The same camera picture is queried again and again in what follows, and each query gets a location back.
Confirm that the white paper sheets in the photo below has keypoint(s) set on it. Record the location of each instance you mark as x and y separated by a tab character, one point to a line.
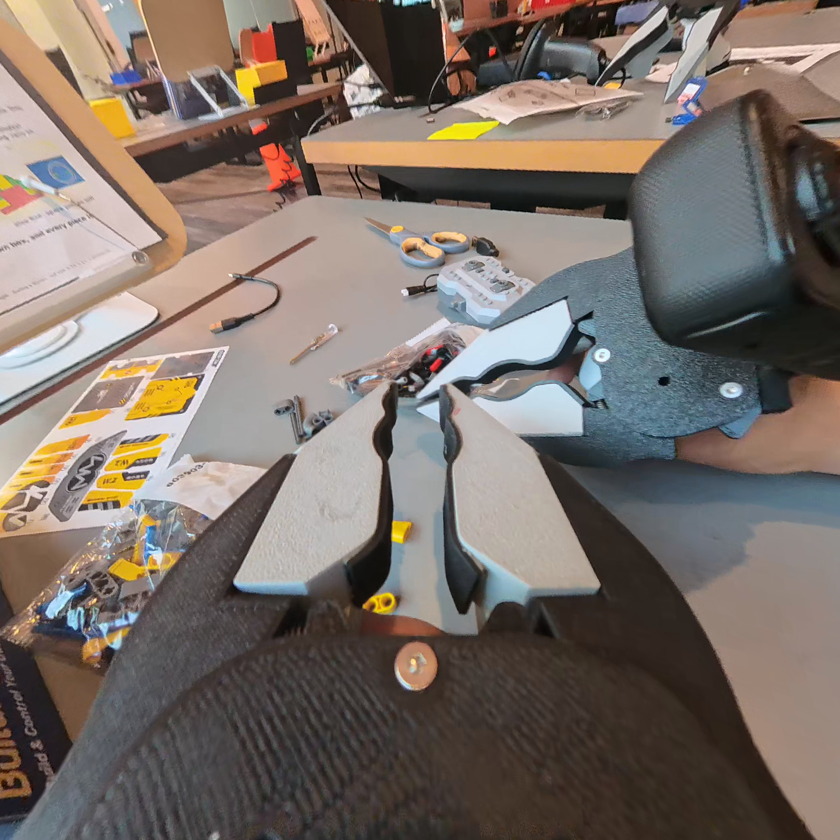
544	98

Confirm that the sticker sheet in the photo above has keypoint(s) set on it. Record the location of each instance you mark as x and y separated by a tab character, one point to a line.
131	420

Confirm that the clear bag of small pins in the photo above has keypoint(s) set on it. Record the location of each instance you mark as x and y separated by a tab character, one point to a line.
98	577

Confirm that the black office chair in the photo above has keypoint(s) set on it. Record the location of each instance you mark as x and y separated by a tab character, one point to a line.
564	52

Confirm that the yellow small bush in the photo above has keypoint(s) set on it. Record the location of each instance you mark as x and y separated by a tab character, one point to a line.
401	530

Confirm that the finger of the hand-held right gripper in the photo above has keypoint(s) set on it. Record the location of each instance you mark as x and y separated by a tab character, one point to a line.
518	341
544	410

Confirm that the stack of large toy bricks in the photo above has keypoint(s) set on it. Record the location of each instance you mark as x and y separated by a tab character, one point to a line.
269	72

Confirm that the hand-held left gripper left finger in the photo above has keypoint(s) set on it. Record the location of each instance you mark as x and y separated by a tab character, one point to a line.
308	518

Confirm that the wood-edged background table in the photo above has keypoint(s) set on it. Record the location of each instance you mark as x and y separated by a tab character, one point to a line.
558	138

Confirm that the blue cardboard kit box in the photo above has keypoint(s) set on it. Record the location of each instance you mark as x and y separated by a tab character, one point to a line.
26	722

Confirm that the instruction sign on white stand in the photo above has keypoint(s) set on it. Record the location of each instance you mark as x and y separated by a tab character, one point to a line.
65	229

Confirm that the orange traffic cone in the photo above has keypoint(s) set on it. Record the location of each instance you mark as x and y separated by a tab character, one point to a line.
279	164

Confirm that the grey battery hub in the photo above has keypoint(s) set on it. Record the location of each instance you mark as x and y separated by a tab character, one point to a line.
479	289

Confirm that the yellow sticky note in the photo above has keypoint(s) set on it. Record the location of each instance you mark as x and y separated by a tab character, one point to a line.
463	130

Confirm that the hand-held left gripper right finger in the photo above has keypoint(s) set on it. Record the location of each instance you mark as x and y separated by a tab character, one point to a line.
518	518

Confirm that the clear bag black red parts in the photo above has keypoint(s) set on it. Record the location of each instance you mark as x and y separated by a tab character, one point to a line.
407	367

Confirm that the person's right hand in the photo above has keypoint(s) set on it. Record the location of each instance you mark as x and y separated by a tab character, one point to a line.
774	439

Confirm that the yellow short holed beam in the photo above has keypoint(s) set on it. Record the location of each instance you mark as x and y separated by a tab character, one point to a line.
379	602

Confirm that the spare grey black gripper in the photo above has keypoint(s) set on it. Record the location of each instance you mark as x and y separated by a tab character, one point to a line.
636	46

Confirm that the clear acrylic stand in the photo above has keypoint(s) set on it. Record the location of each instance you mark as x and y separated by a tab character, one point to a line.
216	92

